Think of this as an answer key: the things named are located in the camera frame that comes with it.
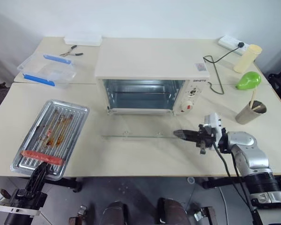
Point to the black power plug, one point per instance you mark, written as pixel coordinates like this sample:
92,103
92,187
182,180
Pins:
240,45

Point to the metal clamp on floor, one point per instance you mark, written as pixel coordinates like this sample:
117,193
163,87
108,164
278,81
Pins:
202,212
79,214

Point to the clear container with blue clips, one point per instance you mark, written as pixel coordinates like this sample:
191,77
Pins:
46,72

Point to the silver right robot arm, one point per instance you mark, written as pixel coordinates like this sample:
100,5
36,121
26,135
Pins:
250,152

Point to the white power strip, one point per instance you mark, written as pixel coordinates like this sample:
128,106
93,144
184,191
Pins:
228,41

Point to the silver metal baking tray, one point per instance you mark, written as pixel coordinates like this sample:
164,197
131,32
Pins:
70,131

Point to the red sausage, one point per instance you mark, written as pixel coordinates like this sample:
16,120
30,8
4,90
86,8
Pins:
42,157

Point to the black table leg caster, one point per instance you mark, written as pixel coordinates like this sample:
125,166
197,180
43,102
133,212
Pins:
72,184

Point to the grey metal cup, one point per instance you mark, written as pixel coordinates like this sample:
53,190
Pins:
248,116

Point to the black office chair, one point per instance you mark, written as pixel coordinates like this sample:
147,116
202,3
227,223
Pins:
279,78

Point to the white oven timer knob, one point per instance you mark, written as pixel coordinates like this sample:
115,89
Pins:
187,107

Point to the black table leg bar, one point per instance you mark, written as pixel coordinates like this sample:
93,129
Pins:
222,181

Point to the dark rounded shape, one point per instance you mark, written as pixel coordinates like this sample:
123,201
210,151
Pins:
172,212
116,213

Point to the cream cylindrical tube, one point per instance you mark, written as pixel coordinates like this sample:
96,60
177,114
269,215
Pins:
247,58

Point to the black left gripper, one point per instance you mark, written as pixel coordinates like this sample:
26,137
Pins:
28,199

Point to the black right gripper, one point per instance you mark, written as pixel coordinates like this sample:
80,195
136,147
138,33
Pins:
206,139

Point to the green plastic pear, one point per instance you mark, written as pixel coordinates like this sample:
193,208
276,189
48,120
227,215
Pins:
249,80

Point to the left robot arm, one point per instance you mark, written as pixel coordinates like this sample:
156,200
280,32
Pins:
16,220

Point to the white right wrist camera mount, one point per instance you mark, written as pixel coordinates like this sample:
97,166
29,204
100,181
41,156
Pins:
212,120

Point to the cream white toaster oven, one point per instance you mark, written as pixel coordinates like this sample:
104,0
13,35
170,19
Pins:
152,61

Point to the wooden stick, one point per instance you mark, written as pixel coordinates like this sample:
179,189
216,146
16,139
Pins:
253,96

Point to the glass oven door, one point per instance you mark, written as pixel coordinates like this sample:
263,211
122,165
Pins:
140,131

